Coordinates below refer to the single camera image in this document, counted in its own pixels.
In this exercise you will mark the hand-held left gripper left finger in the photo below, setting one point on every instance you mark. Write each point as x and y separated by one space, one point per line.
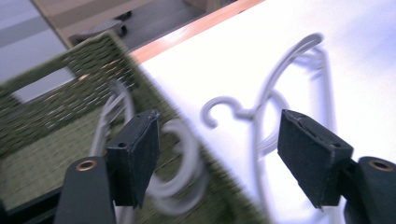
137 155

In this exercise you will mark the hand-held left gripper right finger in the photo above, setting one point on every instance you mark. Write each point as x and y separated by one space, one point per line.
311 155

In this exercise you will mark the green woven basket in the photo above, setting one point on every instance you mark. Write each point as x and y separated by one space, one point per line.
46 133

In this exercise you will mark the grey plastic clothes hanger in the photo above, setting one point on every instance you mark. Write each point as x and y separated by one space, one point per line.
267 90
190 146
328 93
186 202

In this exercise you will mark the dark round floor object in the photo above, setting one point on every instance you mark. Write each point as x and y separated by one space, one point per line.
99 28

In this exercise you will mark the white table cover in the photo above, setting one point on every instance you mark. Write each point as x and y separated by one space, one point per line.
218 62

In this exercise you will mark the white cabinet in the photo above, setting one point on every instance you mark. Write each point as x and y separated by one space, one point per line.
28 43

